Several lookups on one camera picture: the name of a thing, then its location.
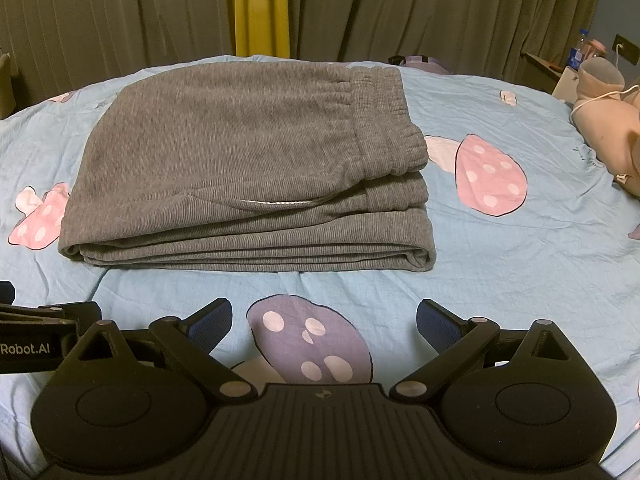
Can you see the light blue printed bedsheet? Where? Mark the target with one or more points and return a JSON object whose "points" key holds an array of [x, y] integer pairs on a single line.
{"points": [[500, 270]]}

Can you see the black wall socket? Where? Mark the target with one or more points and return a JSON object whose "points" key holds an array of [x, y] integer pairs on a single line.
{"points": [[627, 50]]}

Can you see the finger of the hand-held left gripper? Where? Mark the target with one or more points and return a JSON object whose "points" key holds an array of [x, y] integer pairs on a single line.
{"points": [[60, 312], [6, 294]]}

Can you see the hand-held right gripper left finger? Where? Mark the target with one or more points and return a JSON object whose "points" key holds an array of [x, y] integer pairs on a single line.
{"points": [[210, 322]]}

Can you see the pink cup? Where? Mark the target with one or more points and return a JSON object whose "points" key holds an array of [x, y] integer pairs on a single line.
{"points": [[597, 50]]}

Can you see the grey curtain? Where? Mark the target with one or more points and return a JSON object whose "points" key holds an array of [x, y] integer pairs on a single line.
{"points": [[440, 5], [115, 15]]}

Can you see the grey pants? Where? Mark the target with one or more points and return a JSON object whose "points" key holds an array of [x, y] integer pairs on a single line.
{"points": [[225, 160]]}

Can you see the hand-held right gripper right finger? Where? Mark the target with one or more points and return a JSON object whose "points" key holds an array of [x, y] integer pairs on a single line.
{"points": [[435, 325]]}

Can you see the wooden nightstand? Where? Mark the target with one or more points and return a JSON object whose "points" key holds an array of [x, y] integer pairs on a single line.
{"points": [[542, 67]]}

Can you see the purple pillow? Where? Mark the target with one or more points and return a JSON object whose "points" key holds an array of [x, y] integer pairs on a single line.
{"points": [[422, 63]]}

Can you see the clear water bottle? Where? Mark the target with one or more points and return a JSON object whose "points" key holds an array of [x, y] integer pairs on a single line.
{"points": [[578, 50]]}

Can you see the white box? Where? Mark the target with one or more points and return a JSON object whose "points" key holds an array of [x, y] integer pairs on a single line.
{"points": [[566, 85]]}

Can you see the yellow curtain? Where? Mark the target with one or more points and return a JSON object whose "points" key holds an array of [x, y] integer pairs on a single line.
{"points": [[260, 5]]}

